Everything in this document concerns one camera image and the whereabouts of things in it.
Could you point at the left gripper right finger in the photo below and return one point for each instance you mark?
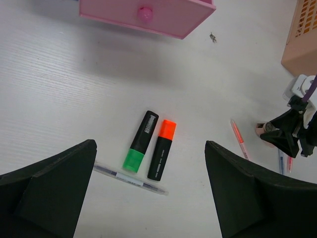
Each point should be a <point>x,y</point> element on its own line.
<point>254,202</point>

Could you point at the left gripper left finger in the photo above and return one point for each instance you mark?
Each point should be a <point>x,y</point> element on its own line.
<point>44,199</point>

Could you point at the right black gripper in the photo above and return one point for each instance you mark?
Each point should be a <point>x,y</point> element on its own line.
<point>302,122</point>

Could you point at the blue clear pen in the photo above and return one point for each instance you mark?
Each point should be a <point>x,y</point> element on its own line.
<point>281,161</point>

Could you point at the red clear pen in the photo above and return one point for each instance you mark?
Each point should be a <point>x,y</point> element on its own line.
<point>289,164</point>

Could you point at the pink pen left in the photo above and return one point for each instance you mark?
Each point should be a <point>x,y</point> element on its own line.
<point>240,139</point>

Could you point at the peach file organizer rack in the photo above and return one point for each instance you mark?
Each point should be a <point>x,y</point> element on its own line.
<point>300,53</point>

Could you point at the clear dark pen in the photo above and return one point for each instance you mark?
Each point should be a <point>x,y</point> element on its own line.
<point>129,179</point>

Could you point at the orange cap black highlighter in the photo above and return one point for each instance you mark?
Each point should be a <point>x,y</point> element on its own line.
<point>161,150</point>

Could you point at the green cap black highlighter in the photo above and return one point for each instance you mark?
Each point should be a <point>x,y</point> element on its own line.
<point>140,142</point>

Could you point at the small dark debris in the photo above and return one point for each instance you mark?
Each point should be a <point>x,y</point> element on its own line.
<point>213,38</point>

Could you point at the pink drawer with knob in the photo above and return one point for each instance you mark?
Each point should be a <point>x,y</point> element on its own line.
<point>173,18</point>

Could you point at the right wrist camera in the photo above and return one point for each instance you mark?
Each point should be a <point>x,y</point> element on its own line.
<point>299,87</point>

